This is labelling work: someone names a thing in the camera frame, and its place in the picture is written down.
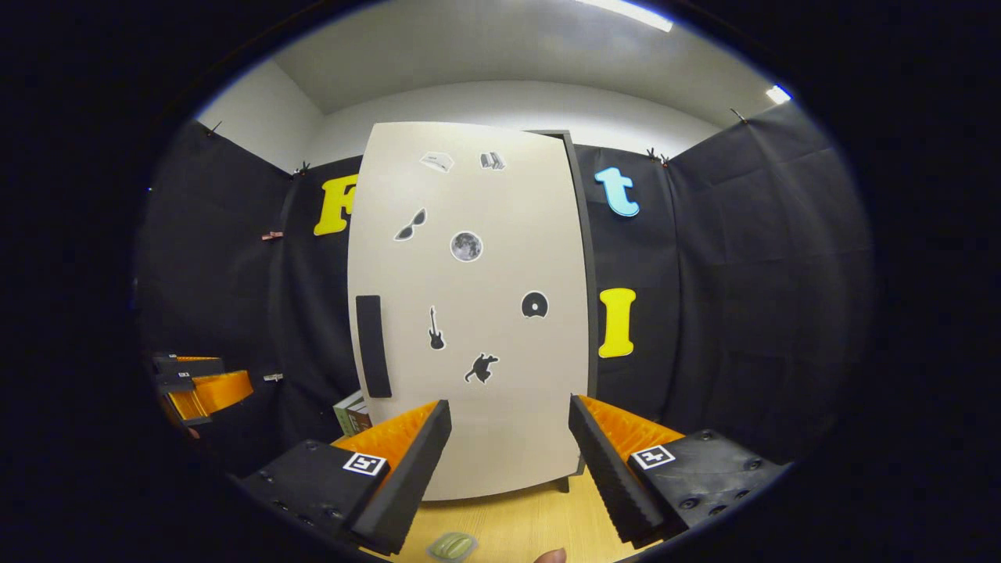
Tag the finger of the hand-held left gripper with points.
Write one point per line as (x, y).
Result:
(191, 368)
(223, 392)

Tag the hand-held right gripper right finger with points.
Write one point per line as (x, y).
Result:
(610, 485)

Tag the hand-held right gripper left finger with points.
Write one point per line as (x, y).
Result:
(410, 485)

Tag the grey coaster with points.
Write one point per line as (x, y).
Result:
(472, 539)

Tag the beige cabinet door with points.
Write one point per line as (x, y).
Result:
(469, 313)

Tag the dark grey cabinet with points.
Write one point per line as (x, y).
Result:
(593, 328)

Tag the dark brown book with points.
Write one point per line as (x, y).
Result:
(361, 420)

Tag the light green book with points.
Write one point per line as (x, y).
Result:
(346, 410)

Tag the black clip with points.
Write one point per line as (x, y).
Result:
(657, 156)
(302, 168)
(738, 116)

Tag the black backdrop cloth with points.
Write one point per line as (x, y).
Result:
(743, 274)

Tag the small ceiling light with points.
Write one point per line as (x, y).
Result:
(778, 95)

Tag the long ceiling light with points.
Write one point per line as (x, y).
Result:
(626, 14)

